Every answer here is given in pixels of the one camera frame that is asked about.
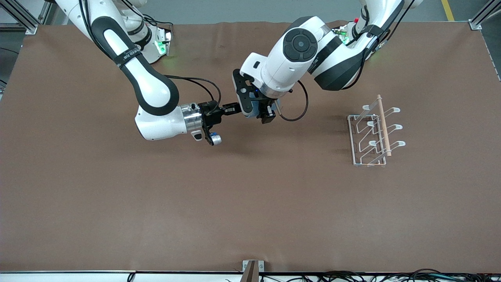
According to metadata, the blue plastic cup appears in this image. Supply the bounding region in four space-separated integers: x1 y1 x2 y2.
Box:
250 100 269 119

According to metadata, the brown table cover sheet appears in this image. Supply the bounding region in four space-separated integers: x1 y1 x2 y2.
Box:
0 20 501 274

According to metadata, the metal base connector box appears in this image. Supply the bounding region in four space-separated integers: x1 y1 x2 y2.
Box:
332 25 350 45
156 27 173 56

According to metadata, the black right arm base cable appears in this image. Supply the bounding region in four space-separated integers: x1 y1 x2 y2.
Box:
133 8 174 36

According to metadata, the white wire cup holder rack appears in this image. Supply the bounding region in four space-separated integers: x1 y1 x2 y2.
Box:
348 94 406 168

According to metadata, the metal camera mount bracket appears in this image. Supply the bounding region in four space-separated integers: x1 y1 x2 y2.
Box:
240 260 265 282

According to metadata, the black cable bundle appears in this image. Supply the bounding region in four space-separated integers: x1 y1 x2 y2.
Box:
258 268 501 282

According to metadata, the aluminium frame profile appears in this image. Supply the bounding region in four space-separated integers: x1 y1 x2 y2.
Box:
468 0 501 30
0 0 54 35

